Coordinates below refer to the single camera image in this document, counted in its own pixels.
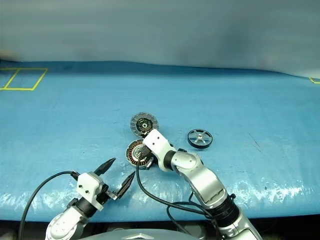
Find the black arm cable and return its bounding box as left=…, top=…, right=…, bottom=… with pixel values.
left=135, top=146, right=222, bottom=238
left=18, top=170, right=81, bottom=240

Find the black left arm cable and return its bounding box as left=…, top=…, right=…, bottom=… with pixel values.
left=18, top=170, right=81, bottom=240

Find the silver spoked rotor black rim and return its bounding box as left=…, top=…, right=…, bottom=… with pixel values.
left=187, top=128, right=214, bottom=150

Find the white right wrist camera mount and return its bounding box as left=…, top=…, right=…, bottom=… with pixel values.
left=142, top=128, right=177, bottom=172

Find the silver robot torso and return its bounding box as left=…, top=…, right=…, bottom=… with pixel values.
left=77, top=228, right=201, bottom=240

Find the round silver motor lid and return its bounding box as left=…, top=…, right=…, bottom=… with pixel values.
left=129, top=112, right=160, bottom=138

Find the motor housing with copper windings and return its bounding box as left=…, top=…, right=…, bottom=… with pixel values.
left=124, top=139, right=154, bottom=170

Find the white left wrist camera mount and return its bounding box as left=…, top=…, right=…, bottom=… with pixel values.
left=76, top=171, right=105, bottom=211

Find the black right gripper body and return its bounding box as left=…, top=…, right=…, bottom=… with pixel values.
left=145, top=153, right=159, bottom=169

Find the blue table cover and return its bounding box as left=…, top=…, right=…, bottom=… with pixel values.
left=0, top=59, right=320, bottom=223

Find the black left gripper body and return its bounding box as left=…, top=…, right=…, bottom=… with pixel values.
left=95, top=183, right=119, bottom=205

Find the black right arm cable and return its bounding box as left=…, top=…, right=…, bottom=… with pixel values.
left=135, top=146, right=222, bottom=238

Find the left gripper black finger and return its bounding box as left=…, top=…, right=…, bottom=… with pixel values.
left=116, top=171, right=136, bottom=200
left=93, top=157, right=117, bottom=177

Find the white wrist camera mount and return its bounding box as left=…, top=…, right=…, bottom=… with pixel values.
left=76, top=171, right=105, bottom=211
left=142, top=128, right=177, bottom=172

